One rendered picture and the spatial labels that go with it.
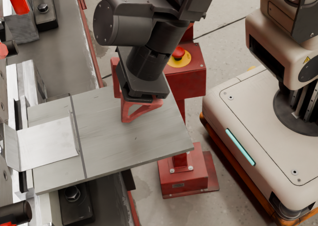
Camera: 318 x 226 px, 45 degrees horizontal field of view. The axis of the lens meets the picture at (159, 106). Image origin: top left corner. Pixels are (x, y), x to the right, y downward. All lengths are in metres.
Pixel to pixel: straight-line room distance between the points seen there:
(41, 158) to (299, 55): 0.71
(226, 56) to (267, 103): 0.63
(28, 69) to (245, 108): 0.98
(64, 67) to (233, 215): 0.99
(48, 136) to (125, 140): 0.13
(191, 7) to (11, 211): 0.31
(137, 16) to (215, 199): 1.28
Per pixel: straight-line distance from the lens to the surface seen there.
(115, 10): 0.48
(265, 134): 1.53
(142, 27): 0.50
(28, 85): 0.83
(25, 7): 0.67
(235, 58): 2.17
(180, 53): 1.04
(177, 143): 0.64
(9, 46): 0.45
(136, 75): 0.57
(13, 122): 0.74
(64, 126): 0.69
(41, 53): 1.03
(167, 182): 1.59
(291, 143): 1.53
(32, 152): 0.68
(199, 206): 1.67
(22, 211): 0.33
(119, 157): 0.64
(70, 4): 1.16
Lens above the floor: 1.54
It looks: 52 degrees down
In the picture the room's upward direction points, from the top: 7 degrees counter-clockwise
